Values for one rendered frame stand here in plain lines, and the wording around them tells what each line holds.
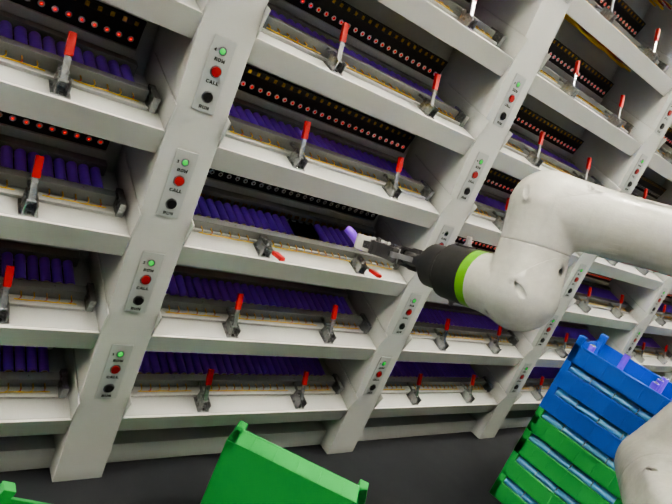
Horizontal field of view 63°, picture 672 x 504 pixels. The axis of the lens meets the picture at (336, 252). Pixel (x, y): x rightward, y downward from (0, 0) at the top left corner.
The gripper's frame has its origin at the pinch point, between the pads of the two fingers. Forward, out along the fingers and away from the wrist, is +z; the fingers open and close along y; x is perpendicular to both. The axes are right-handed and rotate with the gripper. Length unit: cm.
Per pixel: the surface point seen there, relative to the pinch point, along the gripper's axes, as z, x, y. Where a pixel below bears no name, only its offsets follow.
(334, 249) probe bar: 19.5, 4.0, -6.0
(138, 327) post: 18.2, 26.2, 34.5
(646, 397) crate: -23, 20, -83
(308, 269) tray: 15.6, 9.2, 2.3
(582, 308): 22, 6, -123
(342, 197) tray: 12.5, -7.7, 0.9
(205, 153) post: 10.3, -8.3, 33.3
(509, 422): 35, 56, -121
